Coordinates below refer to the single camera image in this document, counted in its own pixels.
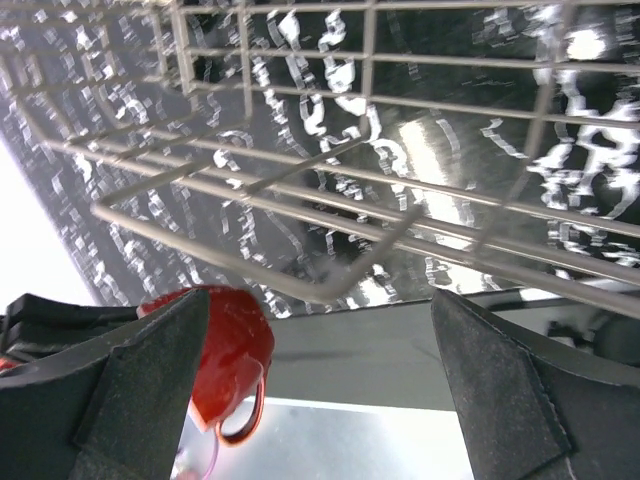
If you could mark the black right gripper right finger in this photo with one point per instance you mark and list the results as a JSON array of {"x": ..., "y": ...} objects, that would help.
[{"x": 530, "y": 407}]

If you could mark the grey wire dish rack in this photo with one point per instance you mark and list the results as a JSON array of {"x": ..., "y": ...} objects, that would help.
[{"x": 334, "y": 154}]

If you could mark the red mug white inside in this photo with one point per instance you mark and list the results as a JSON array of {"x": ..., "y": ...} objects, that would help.
[{"x": 234, "y": 363}]

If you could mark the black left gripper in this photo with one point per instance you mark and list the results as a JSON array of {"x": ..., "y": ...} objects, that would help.
[{"x": 39, "y": 335}]

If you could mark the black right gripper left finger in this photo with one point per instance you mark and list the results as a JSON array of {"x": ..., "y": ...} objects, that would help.
[{"x": 107, "y": 425}]

